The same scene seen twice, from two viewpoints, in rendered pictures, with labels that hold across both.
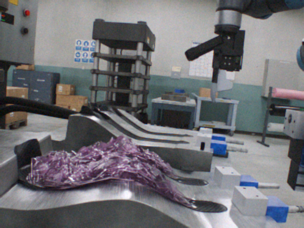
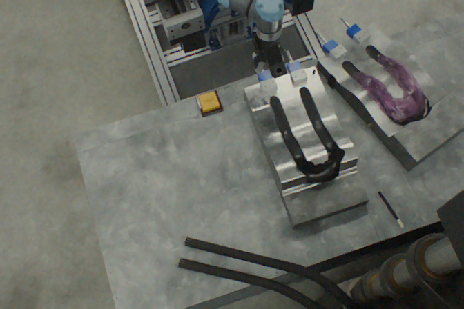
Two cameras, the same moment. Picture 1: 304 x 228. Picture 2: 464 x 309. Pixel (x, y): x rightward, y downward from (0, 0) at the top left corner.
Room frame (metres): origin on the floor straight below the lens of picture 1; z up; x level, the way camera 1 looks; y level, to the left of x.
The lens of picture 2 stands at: (1.27, 0.54, 2.62)
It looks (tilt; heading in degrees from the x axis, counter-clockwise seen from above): 70 degrees down; 247
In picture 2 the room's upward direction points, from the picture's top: 8 degrees counter-clockwise
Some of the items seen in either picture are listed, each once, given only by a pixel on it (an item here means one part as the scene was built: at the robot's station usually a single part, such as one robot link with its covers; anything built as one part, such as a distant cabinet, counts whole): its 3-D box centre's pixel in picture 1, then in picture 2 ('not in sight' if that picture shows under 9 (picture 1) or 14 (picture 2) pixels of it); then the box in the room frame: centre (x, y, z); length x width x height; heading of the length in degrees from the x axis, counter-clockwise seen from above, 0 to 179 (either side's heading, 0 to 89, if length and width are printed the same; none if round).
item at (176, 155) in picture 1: (127, 137); (304, 143); (0.79, 0.07, 0.87); 0.50 x 0.26 x 0.14; 78
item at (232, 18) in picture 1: (227, 22); (268, 27); (0.78, -0.18, 1.23); 0.08 x 0.08 x 0.05
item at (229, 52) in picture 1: (227, 50); (267, 40); (0.78, -0.19, 1.15); 0.09 x 0.08 x 0.12; 78
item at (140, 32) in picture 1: (124, 82); not in sight; (5.33, 0.64, 1.03); 1.54 x 0.94 x 2.06; 173
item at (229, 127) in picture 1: (212, 114); not in sight; (6.54, -1.42, 0.47); 1.10 x 0.52 x 0.94; 91
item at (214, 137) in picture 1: (221, 140); (264, 76); (0.78, -0.20, 0.89); 0.13 x 0.05 x 0.05; 78
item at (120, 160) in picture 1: (110, 162); (393, 85); (0.43, 0.06, 0.90); 0.26 x 0.18 x 0.08; 95
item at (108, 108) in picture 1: (132, 122); (306, 132); (0.78, 0.06, 0.92); 0.35 x 0.16 x 0.09; 78
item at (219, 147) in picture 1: (221, 147); (293, 66); (0.67, -0.18, 0.89); 0.13 x 0.05 x 0.05; 77
